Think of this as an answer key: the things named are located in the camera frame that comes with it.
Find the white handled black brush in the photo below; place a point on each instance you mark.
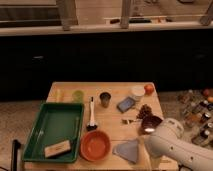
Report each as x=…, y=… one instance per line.
x=92, y=125

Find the orange bowl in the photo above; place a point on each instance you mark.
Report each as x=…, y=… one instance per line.
x=95, y=145

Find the dark maroon bowl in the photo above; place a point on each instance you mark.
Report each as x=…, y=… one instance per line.
x=150, y=123

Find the orange fruit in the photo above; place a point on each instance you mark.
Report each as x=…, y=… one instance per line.
x=149, y=89

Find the black chair frame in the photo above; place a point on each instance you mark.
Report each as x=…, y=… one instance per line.
x=16, y=163

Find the wooden block brush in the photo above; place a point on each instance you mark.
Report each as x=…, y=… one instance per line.
x=57, y=148

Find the metal fork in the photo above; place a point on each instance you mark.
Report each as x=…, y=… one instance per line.
x=129, y=121

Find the brown pine cone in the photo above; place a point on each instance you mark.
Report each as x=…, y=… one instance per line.
x=144, y=112

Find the green plastic cup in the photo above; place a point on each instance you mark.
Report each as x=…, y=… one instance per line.
x=78, y=96

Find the spice bottle rack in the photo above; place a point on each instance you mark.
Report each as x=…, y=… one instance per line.
x=196, y=115

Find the grey blue towel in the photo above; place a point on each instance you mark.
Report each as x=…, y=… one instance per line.
x=128, y=150

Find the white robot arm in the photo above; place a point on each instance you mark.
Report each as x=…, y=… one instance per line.
x=166, y=141

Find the white small bowl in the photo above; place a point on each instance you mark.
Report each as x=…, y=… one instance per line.
x=137, y=92

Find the blue sponge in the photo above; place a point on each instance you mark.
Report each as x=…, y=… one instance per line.
x=125, y=104

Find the green plastic tray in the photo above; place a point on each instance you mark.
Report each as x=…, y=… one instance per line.
x=55, y=123

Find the grey metal cup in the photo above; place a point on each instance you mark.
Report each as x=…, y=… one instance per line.
x=105, y=99

